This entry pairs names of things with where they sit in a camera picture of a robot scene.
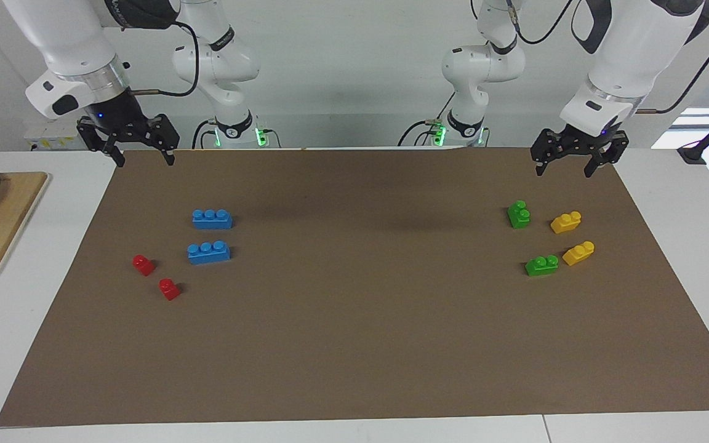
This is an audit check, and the yellow two-stud toy block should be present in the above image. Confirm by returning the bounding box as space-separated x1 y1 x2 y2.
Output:
563 241 595 266
550 211 582 234

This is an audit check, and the white power strip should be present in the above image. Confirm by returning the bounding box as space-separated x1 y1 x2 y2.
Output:
24 126 84 150

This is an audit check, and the black right base cable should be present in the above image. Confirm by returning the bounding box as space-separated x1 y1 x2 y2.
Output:
192 119 217 150

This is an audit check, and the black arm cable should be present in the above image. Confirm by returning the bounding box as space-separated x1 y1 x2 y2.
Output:
130 22 200 98
505 0 709 115

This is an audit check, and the brown paper mat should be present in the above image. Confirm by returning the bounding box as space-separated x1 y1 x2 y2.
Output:
0 146 709 427

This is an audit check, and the green two-stud toy block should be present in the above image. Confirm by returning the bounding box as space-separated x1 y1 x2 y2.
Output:
525 255 559 277
507 200 531 229

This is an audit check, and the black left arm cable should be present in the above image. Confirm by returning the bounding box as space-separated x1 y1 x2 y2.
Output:
505 0 709 115

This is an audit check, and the black left base cable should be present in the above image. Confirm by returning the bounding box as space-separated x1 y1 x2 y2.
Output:
398 92 457 147

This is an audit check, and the blue three-stud toy block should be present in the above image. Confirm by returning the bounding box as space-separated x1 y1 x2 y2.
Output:
192 209 233 230
187 241 231 265

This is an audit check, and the black base cable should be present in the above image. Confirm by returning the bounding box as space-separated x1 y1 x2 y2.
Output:
192 119 217 150
398 92 457 147

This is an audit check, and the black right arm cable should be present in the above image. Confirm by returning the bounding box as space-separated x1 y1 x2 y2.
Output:
130 22 200 98

